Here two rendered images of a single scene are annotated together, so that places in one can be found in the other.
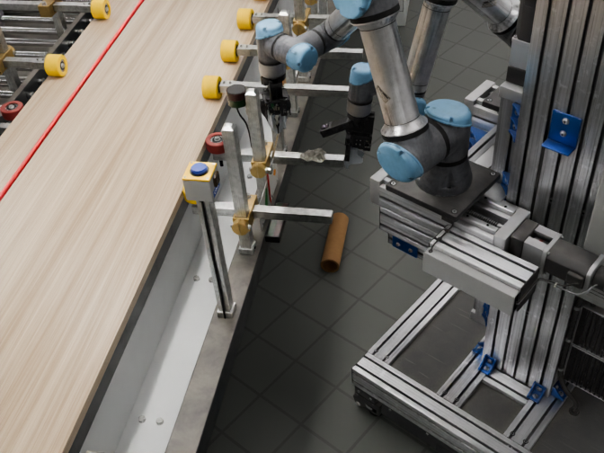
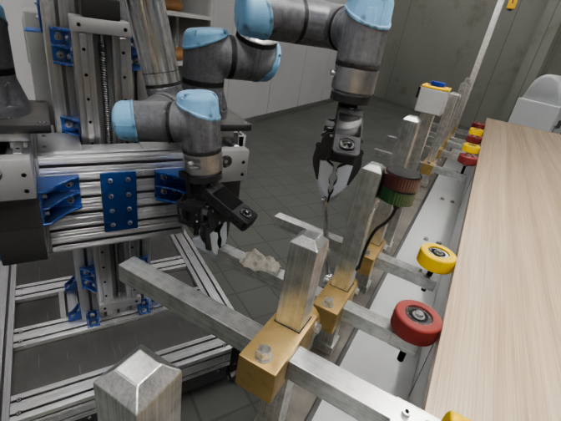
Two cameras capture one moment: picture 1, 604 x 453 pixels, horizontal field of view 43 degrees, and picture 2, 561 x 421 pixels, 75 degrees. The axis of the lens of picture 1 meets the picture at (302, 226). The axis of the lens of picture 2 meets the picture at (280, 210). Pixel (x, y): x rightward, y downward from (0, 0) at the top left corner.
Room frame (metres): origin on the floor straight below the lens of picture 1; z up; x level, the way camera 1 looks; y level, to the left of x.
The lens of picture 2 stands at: (2.58, 0.09, 1.31)
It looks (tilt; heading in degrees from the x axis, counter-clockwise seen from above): 27 degrees down; 191
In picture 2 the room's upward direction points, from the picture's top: 9 degrees clockwise
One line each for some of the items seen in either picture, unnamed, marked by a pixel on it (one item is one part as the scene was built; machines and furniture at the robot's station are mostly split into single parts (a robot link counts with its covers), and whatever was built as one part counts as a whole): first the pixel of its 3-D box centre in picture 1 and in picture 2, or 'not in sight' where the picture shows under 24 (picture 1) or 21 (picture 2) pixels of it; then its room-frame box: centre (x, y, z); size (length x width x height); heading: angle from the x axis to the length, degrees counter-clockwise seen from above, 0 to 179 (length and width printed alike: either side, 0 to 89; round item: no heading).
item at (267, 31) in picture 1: (270, 41); (363, 31); (1.90, 0.04, 1.32); 0.09 x 0.08 x 0.11; 40
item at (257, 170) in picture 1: (261, 159); (336, 300); (1.99, 0.11, 0.84); 0.13 x 0.06 x 0.05; 166
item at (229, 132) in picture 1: (238, 192); (382, 212); (1.73, 0.17, 0.93); 0.03 x 0.03 x 0.48; 76
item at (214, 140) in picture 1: (219, 151); (409, 337); (2.04, 0.25, 0.85); 0.08 x 0.08 x 0.11
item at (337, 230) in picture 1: (334, 242); not in sight; (2.42, -0.14, 0.04); 0.30 x 0.08 x 0.08; 166
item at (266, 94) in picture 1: (275, 93); (343, 125); (1.89, 0.04, 1.16); 0.09 x 0.08 x 0.12; 7
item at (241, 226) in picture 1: (244, 214); (369, 252); (1.75, 0.17, 0.83); 0.13 x 0.06 x 0.05; 166
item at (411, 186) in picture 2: (236, 93); (401, 179); (1.98, 0.16, 1.11); 0.06 x 0.06 x 0.02
